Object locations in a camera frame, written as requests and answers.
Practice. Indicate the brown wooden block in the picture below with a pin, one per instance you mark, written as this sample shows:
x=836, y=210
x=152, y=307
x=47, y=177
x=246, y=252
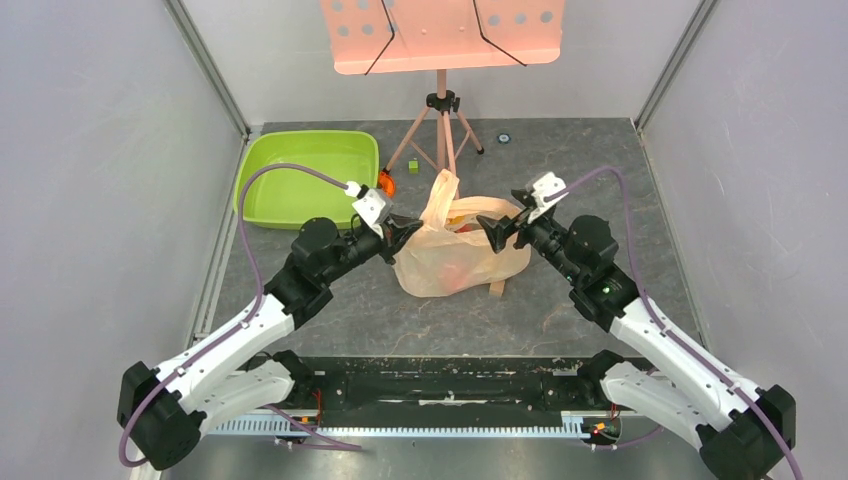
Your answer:
x=496, y=289

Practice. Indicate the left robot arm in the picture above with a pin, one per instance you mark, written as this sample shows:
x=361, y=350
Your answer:
x=164, y=411

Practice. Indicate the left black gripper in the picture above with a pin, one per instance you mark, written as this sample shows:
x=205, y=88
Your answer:
x=396, y=237

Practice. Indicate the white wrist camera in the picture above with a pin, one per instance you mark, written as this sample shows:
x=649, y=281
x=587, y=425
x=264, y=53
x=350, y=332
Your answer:
x=372, y=205
x=539, y=196

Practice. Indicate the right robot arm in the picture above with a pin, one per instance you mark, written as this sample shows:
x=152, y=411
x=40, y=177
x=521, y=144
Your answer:
x=740, y=430

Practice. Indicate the green plastic basin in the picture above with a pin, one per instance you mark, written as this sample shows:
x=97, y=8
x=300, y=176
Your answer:
x=287, y=198

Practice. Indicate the orange toy by basin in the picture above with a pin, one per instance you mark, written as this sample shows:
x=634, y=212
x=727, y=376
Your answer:
x=386, y=183

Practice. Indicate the translucent orange plastic bag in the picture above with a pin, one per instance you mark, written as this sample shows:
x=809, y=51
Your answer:
x=437, y=262

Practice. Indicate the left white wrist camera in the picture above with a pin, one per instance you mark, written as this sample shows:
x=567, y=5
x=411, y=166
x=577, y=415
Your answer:
x=372, y=205

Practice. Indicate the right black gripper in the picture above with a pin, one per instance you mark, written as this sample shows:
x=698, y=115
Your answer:
x=520, y=223

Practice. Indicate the pink music stand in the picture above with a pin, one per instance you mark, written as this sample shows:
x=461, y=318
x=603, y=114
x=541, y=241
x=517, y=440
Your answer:
x=381, y=37

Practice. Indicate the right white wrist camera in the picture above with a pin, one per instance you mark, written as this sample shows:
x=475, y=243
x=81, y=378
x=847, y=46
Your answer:
x=539, y=196

